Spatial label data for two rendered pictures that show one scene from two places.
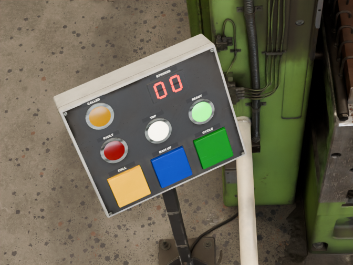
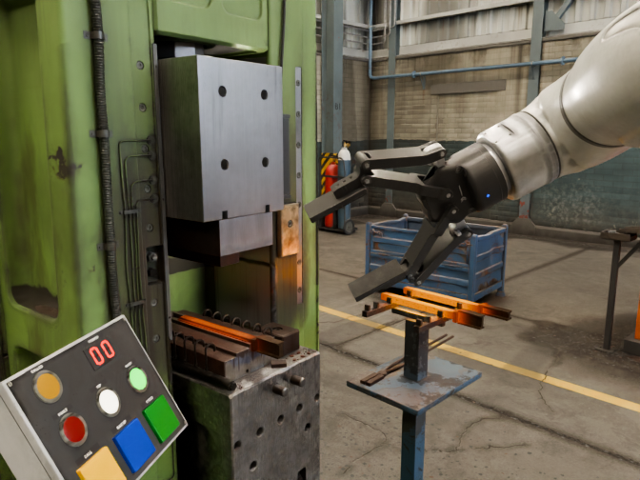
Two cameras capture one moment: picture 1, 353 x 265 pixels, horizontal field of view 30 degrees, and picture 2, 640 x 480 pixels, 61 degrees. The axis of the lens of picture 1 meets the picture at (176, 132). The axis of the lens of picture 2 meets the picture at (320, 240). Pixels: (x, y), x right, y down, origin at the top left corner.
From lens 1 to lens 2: 0.97 m
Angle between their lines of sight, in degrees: 67
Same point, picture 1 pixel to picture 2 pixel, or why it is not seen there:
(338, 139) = (235, 417)
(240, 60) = not seen: hidden behind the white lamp
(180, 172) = (146, 448)
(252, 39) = not seen: hidden behind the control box
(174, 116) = (116, 385)
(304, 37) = (162, 356)
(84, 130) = (35, 406)
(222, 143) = (167, 410)
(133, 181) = (106, 466)
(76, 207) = not seen: outside the picture
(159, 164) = (124, 440)
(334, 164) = (238, 462)
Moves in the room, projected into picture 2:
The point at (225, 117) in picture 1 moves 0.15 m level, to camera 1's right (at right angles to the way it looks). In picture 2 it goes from (157, 385) to (203, 359)
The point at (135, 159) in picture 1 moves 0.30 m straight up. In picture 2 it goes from (97, 439) to (83, 274)
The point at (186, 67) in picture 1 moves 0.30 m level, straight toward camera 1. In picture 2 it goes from (110, 333) to (223, 366)
